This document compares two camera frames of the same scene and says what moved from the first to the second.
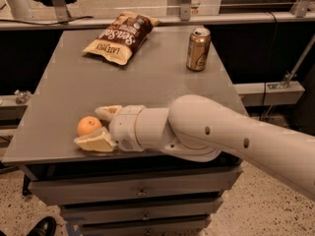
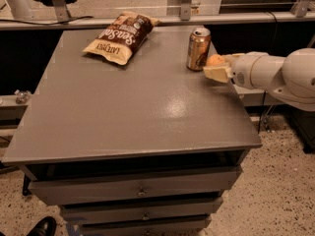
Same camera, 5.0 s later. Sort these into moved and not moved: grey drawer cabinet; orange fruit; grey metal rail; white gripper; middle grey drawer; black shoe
Moved: white gripper; orange fruit
Not moved: middle grey drawer; black shoe; grey metal rail; grey drawer cabinet
